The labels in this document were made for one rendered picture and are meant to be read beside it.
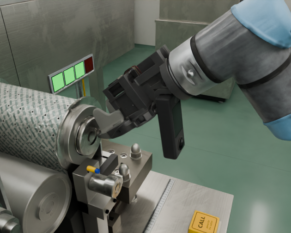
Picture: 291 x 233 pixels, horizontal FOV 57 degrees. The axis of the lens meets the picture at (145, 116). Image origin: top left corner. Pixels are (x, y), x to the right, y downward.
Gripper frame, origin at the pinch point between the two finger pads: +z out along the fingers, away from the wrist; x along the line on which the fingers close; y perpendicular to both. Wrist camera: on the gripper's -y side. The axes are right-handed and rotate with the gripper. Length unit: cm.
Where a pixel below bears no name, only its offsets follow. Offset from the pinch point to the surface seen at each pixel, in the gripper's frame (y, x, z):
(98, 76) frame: 14, -76, 56
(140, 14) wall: 79, -448, 193
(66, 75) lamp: 18.7, -32.5, 31.1
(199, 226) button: -36.7, -12.1, 6.7
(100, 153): -3.9, -3.7, 9.5
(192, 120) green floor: -77, -216, 103
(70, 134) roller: 4.5, 6.7, 0.3
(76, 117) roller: 6.2, 4.3, -1.0
